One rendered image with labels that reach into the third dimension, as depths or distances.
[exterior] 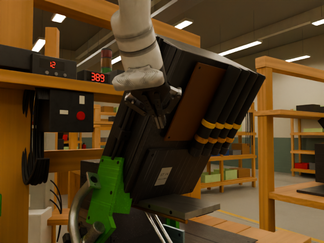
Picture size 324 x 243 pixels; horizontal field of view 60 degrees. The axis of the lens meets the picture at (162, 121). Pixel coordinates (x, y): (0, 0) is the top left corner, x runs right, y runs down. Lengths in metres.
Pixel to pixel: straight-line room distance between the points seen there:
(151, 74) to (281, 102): 10.68
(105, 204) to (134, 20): 0.57
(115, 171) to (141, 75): 0.43
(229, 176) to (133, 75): 6.68
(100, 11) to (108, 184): 0.79
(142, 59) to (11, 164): 0.73
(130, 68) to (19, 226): 0.80
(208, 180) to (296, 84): 5.60
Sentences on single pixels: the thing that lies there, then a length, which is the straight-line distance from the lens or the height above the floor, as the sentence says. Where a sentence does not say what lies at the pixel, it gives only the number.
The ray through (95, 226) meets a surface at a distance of 0.84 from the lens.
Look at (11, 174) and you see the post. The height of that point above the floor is 1.20.
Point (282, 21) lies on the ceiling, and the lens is 9.11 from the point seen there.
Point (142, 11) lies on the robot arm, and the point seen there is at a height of 1.53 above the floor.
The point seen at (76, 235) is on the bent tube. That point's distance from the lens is 0.93.
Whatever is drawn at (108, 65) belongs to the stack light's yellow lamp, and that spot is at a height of 1.66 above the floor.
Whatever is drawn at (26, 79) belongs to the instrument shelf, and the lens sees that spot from 1.01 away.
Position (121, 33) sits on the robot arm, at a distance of 0.49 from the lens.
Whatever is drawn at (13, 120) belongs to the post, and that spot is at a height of 1.39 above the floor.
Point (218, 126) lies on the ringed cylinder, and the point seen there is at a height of 1.37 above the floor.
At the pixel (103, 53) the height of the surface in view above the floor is 1.71.
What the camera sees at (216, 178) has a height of 0.33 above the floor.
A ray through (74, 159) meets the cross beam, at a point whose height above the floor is 1.23.
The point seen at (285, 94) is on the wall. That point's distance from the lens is 11.06.
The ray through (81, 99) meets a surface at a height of 1.47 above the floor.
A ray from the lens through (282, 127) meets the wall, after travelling 11.05.
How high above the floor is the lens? 1.34
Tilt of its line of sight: 3 degrees up
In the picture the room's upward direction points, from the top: straight up
